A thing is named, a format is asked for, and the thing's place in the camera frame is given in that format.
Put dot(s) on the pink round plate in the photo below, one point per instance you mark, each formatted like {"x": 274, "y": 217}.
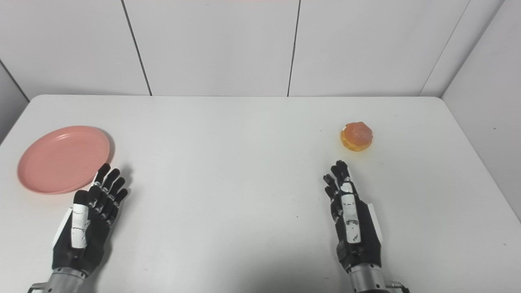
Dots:
{"x": 61, "y": 160}

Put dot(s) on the orange glazed cream puff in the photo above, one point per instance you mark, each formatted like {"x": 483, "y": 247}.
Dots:
{"x": 356, "y": 136}

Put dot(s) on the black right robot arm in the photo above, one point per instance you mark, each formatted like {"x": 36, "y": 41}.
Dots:
{"x": 368, "y": 278}

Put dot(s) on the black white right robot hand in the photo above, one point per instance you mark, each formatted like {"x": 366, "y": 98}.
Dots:
{"x": 362, "y": 240}

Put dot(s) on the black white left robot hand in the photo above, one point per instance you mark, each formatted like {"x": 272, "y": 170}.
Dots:
{"x": 95, "y": 228}

